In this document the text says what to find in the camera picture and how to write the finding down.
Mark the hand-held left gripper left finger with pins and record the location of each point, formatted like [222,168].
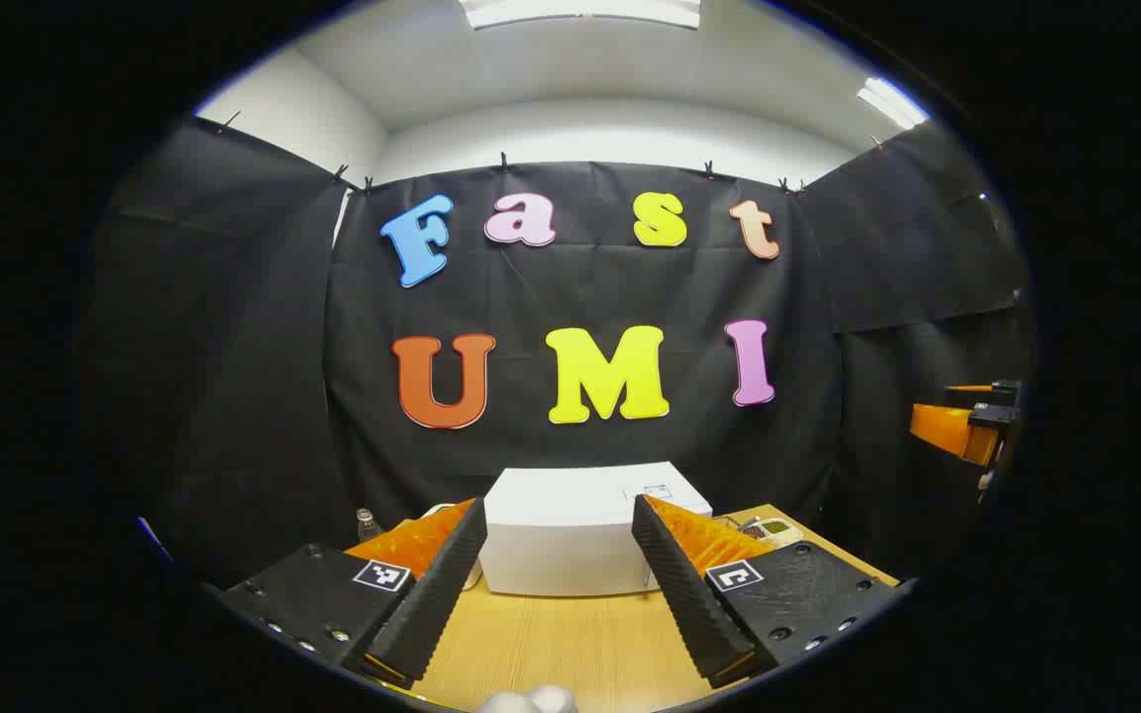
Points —
[442,584]

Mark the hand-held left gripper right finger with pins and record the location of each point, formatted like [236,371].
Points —
[679,584]

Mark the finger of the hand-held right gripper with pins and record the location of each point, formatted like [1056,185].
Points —
[947,428]

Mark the white microwave oven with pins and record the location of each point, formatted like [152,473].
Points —
[561,535]

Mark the white toaster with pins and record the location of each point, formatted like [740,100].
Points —
[435,509]

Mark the clear plastic water bottle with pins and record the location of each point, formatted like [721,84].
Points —
[366,525]

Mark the divided dish with beans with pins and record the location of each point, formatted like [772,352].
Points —
[778,530]

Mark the black backdrop cloth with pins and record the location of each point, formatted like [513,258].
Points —
[531,287]

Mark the small ceiling light panel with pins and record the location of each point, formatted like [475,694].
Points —
[889,102]

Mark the long ceiling light panel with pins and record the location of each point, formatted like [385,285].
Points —
[580,12]

